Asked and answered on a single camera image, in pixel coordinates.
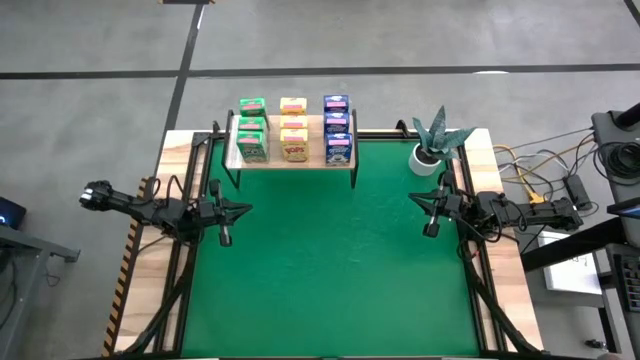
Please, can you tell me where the green Apple Jacks cereal box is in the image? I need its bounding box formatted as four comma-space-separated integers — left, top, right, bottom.
239, 96, 267, 118
235, 129, 271, 164
238, 115, 269, 133

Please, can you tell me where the black power adapter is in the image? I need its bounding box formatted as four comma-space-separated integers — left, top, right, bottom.
562, 173, 591, 206

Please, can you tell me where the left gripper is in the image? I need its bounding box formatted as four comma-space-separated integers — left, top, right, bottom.
197, 179, 254, 248

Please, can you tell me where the blue cereal box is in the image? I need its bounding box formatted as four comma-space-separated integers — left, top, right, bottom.
324, 132, 354, 167
323, 111, 351, 135
322, 94, 350, 114

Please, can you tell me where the white board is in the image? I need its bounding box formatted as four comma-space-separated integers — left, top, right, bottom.
536, 229, 604, 296

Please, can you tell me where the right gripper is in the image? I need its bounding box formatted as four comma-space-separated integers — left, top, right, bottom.
408, 170, 476, 239

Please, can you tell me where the black aluminium table frame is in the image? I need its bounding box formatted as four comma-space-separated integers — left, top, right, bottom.
117, 119, 546, 360

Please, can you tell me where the yellow cable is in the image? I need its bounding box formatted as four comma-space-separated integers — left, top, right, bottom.
493, 137, 597, 204

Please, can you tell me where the black stand beam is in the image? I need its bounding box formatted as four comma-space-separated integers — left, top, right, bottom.
519, 215, 629, 274

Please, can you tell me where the grey metal desk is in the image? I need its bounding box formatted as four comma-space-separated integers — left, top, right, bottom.
0, 224, 81, 360

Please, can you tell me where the snake plant in white pot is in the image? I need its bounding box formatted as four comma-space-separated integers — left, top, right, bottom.
408, 104, 477, 177

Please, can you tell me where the tablet with blue screen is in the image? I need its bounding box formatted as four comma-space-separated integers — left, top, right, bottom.
606, 195, 640, 220

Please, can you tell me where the keyboard with coloured keys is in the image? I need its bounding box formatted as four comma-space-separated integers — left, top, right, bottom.
619, 252, 640, 314

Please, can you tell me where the yellow black hazard tape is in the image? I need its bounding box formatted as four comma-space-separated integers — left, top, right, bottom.
102, 177, 151, 357

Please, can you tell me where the black device with blue light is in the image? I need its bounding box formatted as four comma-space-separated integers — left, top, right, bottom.
0, 196, 27, 230

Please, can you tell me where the yellow Corn Pops cereal box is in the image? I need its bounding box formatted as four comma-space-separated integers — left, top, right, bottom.
279, 114, 309, 131
279, 96, 308, 116
279, 128, 310, 163

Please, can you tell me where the wooden shelf with black frame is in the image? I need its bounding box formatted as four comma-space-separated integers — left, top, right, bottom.
221, 108, 360, 190

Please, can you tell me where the coiled black cable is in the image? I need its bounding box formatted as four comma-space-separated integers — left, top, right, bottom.
594, 141, 640, 189

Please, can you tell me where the grey equipment cart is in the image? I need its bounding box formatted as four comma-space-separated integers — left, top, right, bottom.
589, 102, 640, 360

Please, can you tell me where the grey cable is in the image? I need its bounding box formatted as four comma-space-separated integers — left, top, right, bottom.
492, 127, 596, 154

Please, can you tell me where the green felt mat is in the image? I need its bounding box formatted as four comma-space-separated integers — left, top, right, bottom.
180, 139, 481, 358

